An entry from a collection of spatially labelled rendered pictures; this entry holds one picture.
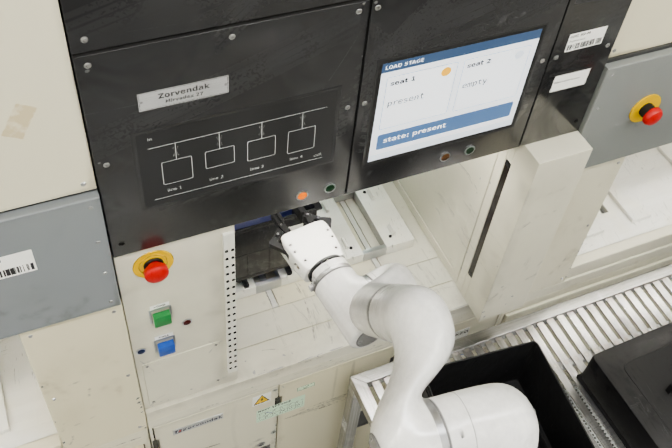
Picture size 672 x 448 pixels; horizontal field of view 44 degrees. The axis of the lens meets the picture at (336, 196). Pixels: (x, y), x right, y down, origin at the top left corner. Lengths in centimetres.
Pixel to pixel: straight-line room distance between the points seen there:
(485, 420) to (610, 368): 90
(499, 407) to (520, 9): 59
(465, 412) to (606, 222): 121
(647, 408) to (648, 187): 67
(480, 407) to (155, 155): 56
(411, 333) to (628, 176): 135
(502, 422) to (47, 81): 71
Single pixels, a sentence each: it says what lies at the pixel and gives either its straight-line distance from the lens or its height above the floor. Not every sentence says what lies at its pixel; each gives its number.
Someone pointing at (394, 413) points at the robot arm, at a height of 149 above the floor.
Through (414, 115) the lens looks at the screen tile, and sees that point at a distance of 135.
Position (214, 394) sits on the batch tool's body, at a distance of 182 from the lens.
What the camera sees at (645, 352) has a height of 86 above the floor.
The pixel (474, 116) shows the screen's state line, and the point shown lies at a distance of 143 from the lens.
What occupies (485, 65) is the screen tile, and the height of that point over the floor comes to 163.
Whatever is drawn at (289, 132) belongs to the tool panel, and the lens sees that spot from 125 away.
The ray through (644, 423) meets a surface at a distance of 196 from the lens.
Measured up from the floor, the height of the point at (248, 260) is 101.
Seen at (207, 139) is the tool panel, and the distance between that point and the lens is 120.
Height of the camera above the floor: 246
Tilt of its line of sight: 49 degrees down
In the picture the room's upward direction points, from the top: 7 degrees clockwise
